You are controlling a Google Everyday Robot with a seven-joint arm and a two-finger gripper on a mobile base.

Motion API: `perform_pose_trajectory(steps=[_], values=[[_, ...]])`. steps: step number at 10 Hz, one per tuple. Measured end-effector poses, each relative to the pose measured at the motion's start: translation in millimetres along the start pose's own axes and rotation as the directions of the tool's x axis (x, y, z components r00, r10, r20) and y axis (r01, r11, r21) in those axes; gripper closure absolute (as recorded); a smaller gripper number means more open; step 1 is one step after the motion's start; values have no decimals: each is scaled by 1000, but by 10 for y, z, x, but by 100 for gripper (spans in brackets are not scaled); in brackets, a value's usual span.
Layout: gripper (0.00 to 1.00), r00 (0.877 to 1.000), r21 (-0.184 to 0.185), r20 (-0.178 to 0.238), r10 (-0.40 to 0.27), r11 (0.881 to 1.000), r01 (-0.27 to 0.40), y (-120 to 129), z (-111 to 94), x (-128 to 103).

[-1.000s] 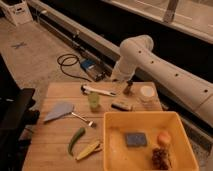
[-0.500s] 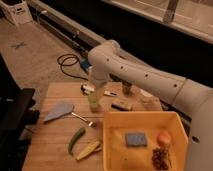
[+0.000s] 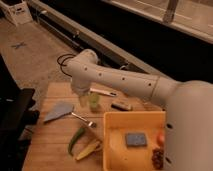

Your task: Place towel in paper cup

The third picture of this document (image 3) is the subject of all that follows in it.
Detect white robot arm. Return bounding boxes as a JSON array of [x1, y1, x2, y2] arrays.
[[67, 49, 213, 171]]

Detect small green cup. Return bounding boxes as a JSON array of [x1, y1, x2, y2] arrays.
[[88, 92, 99, 110]]

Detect metal spoon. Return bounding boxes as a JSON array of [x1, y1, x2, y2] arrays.
[[72, 112, 96, 128]]

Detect green chili pepper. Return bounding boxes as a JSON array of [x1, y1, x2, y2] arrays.
[[68, 127, 85, 155]]

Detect blue sponge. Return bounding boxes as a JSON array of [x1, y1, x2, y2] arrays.
[[125, 133, 147, 147]]

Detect yellow plastic bin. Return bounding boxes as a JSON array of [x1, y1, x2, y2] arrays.
[[103, 111, 165, 171]]

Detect black equipment at left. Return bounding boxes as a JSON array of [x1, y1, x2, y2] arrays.
[[0, 54, 40, 171]]

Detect orange peach fruit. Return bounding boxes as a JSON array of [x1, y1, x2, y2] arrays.
[[157, 132, 165, 146]]

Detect dark grape bunch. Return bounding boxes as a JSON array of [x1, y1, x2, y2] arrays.
[[152, 148, 164, 170]]

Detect white storage crate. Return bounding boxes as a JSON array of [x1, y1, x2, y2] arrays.
[[0, 0, 33, 26]]

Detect white handled tool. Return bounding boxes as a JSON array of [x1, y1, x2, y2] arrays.
[[90, 88, 117, 97]]

